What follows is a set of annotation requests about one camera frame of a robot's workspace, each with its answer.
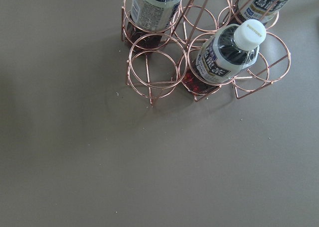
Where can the tea bottle front right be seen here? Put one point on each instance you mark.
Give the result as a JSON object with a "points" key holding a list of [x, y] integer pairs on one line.
{"points": [[224, 55]]}

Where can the tea bottle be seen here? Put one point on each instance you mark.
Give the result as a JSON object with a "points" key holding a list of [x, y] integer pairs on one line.
{"points": [[261, 10], [150, 16], [224, 55]]}

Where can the tea bottle left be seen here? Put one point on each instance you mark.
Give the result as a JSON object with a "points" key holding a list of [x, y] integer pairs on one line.
{"points": [[150, 16]]}

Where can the tea bottle back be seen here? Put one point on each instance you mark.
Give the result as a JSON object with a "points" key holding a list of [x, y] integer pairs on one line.
{"points": [[261, 10]]}

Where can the copper wire bottle rack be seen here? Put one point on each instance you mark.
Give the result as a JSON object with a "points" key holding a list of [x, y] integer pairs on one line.
{"points": [[168, 49]]}

